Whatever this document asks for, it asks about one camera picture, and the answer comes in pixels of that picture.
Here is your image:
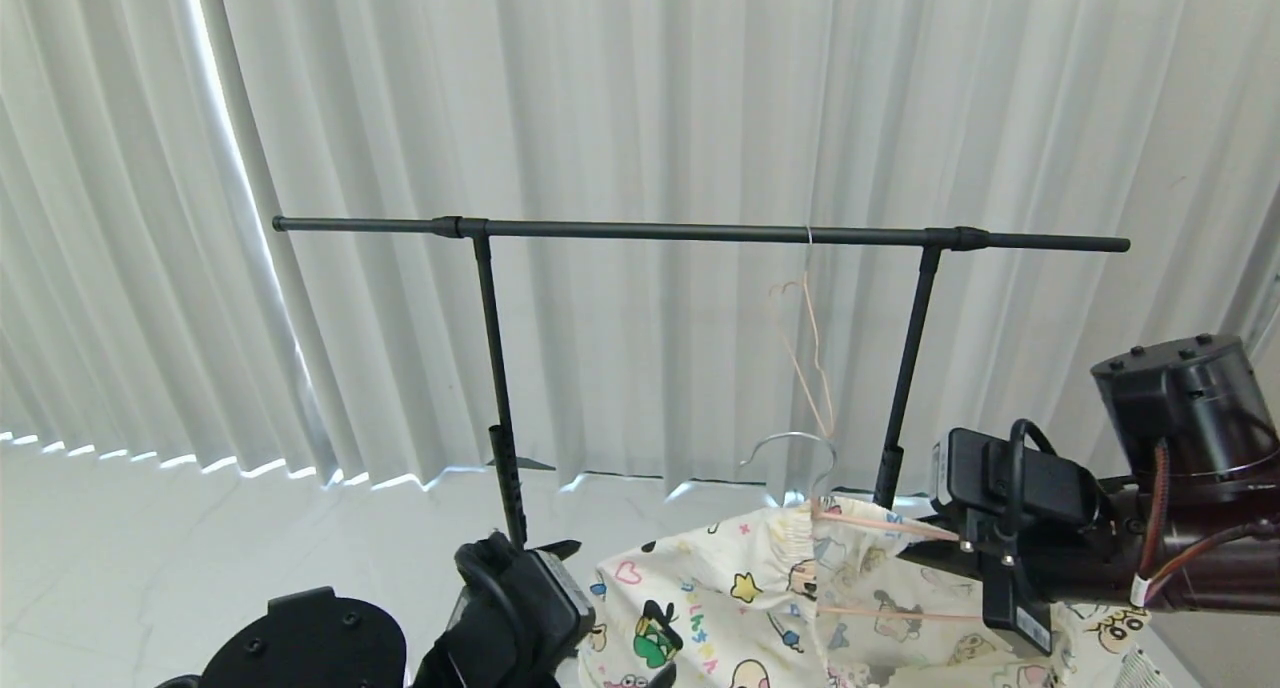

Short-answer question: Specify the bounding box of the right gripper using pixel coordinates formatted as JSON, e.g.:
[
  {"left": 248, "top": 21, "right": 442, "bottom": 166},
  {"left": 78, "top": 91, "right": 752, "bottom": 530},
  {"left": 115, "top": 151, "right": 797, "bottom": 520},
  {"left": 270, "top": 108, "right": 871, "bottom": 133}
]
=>
[{"left": 897, "top": 486, "right": 1153, "bottom": 659}]

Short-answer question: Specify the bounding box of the pink clothes hanger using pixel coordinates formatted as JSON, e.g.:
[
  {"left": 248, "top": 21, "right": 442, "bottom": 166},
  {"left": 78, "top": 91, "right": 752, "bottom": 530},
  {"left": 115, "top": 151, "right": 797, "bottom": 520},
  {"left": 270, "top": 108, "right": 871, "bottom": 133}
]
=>
[
  {"left": 768, "top": 230, "right": 837, "bottom": 439},
  {"left": 738, "top": 431, "right": 991, "bottom": 624}
]

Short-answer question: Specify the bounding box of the cream printed garment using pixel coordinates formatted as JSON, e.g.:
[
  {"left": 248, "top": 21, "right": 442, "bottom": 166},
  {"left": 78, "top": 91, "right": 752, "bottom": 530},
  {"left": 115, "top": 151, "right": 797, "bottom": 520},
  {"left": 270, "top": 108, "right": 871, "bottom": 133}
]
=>
[{"left": 578, "top": 496, "right": 1153, "bottom": 688}]

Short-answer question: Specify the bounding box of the white laundry basket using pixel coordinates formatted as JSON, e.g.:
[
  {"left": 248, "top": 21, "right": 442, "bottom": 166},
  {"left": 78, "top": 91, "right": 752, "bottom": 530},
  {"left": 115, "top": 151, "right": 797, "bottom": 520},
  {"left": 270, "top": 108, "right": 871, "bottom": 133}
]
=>
[{"left": 1108, "top": 646, "right": 1179, "bottom": 688}]

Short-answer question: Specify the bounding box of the black clothes rack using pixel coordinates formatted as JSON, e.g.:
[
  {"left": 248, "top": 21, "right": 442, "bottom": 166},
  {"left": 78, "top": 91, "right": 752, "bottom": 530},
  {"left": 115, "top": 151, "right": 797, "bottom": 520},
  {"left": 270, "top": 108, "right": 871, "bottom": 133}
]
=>
[{"left": 272, "top": 215, "right": 1131, "bottom": 551}]

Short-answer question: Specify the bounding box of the white curtain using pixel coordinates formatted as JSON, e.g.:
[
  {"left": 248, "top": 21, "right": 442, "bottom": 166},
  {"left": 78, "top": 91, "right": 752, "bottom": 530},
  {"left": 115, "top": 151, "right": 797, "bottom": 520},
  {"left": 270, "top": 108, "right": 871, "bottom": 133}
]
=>
[{"left": 0, "top": 0, "right": 1280, "bottom": 499}]

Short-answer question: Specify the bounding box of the black cable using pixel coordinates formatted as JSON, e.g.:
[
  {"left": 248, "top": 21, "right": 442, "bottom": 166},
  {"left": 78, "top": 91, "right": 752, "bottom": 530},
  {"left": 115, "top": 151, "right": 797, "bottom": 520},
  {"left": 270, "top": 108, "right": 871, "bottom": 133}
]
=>
[
  {"left": 455, "top": 531, "right": 536, "bottom": 669},
  {"left": 985, "top": 418, "right": 1063, "bottom": 569}
]

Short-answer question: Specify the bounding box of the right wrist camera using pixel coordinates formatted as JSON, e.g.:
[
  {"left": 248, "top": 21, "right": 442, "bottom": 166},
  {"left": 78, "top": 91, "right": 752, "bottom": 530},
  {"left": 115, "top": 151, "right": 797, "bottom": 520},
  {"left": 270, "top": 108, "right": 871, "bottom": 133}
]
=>
[{"left": 930, "top": 428, "right": 1103, "bottom": 531}]

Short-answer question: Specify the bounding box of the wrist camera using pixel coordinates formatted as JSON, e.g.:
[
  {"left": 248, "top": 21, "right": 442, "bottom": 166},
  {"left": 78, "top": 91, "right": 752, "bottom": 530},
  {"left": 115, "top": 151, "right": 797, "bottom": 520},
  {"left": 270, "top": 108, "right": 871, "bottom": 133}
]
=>
[
  {"left": 930, "top": 428, "right": 1103, "bottom": 531},
  {"left": 440, "top": 543, "right": 598, "bottom": 688}
]

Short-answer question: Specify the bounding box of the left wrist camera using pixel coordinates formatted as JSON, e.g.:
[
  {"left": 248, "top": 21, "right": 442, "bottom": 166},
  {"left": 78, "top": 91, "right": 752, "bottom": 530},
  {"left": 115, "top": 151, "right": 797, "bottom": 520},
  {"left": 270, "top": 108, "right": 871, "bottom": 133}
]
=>
[{"left": 440, "top": 543, "right": 598, "bottom": 688}]

